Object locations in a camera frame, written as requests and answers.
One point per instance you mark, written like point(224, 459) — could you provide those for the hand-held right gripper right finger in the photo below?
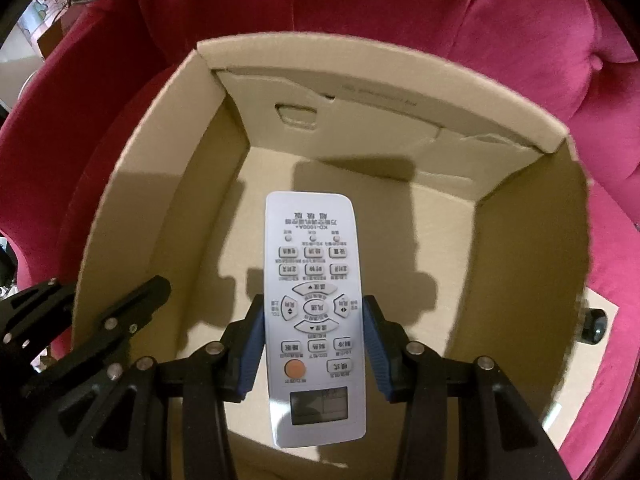
point(376, 347)

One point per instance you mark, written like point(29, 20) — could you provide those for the brown cardboard piece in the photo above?
point(51, 40)

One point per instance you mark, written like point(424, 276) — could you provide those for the cartoon printed poster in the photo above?
point(42, 10)

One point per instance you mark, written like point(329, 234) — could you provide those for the black glossy ball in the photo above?
point(595, 330)

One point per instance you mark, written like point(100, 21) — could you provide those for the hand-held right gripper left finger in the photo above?
point(251, 345)

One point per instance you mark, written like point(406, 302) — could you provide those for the cardboard box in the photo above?
point(450, 220)

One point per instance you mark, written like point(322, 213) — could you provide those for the beige paper sheet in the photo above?
point(575, 375)

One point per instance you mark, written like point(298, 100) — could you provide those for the red velvet tufted sofa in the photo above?
point(400, 0)

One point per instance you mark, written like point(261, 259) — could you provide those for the white remote control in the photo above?
point(312, 260)

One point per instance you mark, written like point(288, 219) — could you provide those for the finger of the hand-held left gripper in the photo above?
point(130, 310)
point(35, 305)

